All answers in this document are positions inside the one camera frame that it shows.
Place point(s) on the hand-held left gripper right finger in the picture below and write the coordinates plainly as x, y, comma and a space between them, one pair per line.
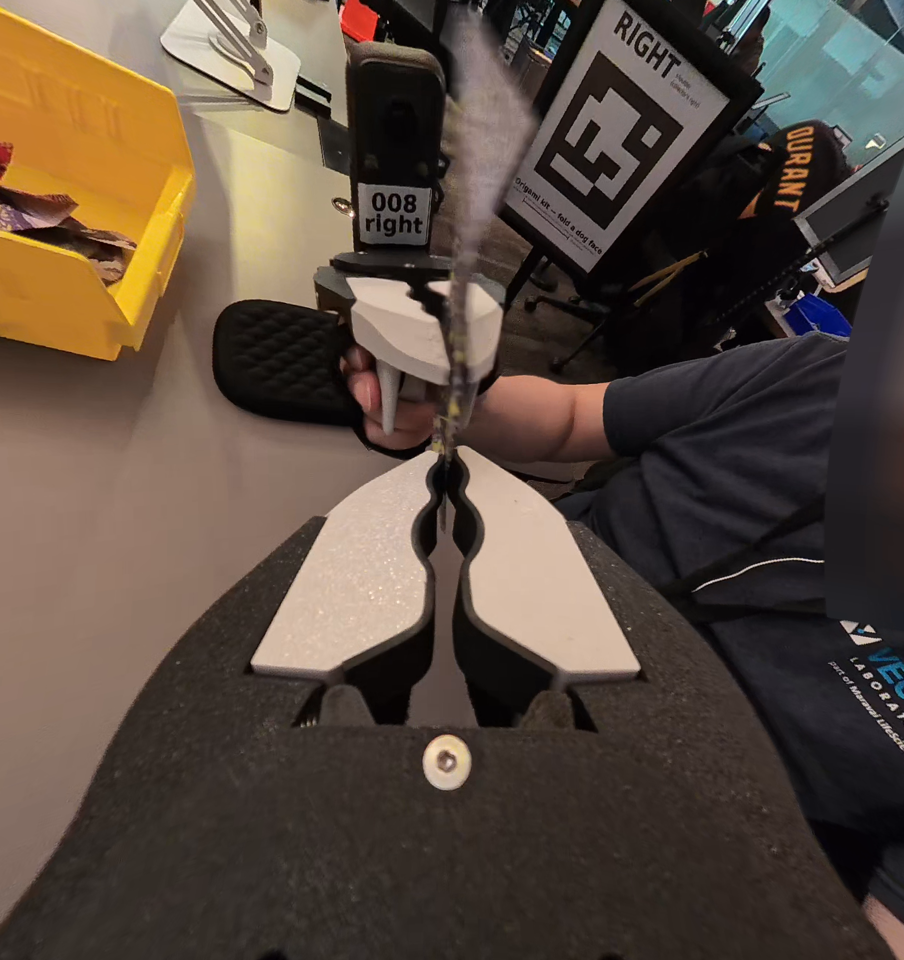
542, 585

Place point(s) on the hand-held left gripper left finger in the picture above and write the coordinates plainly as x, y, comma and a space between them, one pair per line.
354, 585

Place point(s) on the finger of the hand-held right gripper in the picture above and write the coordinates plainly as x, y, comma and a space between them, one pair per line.
482, 322
399, 330

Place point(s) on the black patterned origami paper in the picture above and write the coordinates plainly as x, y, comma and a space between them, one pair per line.
455, 352

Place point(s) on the black quilted elbow pad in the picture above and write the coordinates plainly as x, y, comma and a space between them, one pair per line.
287, 360

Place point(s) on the person's left forearm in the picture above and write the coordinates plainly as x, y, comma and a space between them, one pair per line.
902, 934

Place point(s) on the person's right forearm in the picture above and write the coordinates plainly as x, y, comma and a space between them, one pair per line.
542, 416

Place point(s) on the person's right hand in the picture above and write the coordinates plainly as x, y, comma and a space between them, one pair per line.
363, 390

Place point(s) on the white stand base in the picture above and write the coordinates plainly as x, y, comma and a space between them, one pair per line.
226, 52

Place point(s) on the framed black-white marker sign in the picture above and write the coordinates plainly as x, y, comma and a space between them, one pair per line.
617, 142

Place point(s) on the yellow plastic bin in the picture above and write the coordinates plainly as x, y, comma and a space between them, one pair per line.
69, 97

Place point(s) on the blue storage bin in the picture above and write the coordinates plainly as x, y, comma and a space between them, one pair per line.
819, 315

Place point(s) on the pile of coloured origami papers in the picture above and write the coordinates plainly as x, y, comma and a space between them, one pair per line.
39, 214

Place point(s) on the grey computer monitor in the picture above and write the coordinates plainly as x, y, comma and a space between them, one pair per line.
849, 217

